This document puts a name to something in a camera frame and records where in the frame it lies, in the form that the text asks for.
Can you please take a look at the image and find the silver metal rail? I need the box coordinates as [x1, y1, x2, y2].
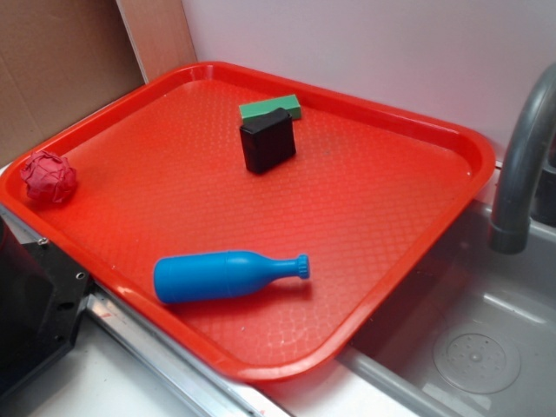
[0, 203, 279, 417]

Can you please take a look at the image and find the grey plastic sink basin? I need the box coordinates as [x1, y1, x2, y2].
[340, 202, 555, 416]

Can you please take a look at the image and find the green rectangular block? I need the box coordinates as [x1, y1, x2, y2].
[239, 95, 302, 122]

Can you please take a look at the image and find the blue plastic bottle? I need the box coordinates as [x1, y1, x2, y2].
[153, 251, 310, 304]

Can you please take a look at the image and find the red plastic tray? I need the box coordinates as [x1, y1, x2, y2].
[1, 63, 495, 382]

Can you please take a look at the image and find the brown cardboard panel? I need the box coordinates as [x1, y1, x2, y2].
[1, 1, 196, 165]

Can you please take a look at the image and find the black box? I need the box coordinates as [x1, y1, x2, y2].
[240, 108, 296, 175]

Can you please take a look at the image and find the crumpled red paper ball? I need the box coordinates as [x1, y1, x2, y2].
[20, 150, 77, 203]

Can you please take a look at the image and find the grey toy faucet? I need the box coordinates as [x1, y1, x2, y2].
[488, 64, 555, 255]

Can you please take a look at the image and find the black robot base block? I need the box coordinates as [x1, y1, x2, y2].
[1, 222, 92, 400]

